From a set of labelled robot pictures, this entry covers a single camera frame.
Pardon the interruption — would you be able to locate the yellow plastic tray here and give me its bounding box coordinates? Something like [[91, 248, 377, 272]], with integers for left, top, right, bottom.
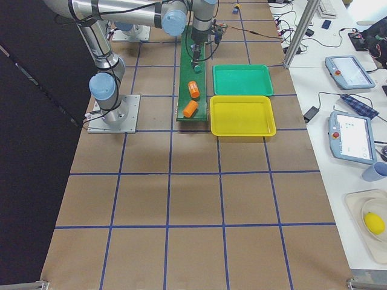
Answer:
[[210, 95, 276, 137]]

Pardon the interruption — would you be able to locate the far teach pendant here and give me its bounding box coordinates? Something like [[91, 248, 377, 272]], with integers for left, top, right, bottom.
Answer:
[[324, 56, 375, 90]]

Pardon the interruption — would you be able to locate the green push button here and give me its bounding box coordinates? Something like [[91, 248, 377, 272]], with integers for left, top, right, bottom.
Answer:
[[193, 65, 203, 73]]

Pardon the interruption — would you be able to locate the yellow lemon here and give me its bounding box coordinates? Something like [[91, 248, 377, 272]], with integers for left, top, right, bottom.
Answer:
[[363, 212, 386, 235]]

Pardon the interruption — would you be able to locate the blue plaid cloth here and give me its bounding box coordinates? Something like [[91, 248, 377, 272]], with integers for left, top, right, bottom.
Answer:
[[340, 94, 379, 120]]

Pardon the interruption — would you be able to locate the labelled orange cylinder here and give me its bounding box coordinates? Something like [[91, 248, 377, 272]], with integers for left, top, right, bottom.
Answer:
[[187, 81, 200, 99]]

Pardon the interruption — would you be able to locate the green conveyor belt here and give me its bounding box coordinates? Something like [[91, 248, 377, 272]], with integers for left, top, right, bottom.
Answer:
[[175, 31, 211, 124]]

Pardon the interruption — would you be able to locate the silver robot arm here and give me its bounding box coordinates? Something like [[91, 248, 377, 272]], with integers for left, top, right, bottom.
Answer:
[[78, 21, 128, 126], [44, 1, 223, 70]]

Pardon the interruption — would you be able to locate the teach pendant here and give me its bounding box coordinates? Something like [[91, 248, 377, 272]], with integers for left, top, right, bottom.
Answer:
[[328, 111, 377, 165], [324, 56, 375, 90]]

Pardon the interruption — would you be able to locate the plain orange cylinder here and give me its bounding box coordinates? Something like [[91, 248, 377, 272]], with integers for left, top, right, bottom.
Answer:
[[183, 100, 198, 118]]

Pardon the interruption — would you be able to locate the near teach pendant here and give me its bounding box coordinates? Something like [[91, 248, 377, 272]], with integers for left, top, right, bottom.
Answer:
[[328, 111, 377, 165]]

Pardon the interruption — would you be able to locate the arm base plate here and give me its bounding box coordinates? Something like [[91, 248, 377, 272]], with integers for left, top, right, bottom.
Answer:
[[112, 25, 151, 42], [87, 95, 140, 134]]

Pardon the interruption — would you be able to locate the red black power cable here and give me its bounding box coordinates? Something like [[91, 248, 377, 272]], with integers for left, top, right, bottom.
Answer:
[[223, 24, 285, 40]]

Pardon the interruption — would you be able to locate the beige tray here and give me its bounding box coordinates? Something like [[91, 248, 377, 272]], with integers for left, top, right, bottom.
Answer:
[[345, 189, 386, 265]]

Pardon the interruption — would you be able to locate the aluminium frame post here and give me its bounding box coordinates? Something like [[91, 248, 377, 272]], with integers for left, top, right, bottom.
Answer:
[[283, 0, 320, 68]]

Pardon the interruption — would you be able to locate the green plastic tray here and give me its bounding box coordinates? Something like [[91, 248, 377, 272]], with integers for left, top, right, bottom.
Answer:
[[212, 64, 273, 97]]

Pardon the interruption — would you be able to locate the black power adapter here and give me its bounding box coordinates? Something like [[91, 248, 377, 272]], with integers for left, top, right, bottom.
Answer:
[[303, 106, 319, 124]]

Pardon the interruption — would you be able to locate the blue cup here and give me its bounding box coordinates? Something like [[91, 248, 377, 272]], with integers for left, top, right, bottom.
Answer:
[[362, 162, 387, 182]]

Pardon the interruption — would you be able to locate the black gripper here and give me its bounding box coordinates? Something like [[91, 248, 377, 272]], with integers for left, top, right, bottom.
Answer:
[[191, 30, 224, 62]]

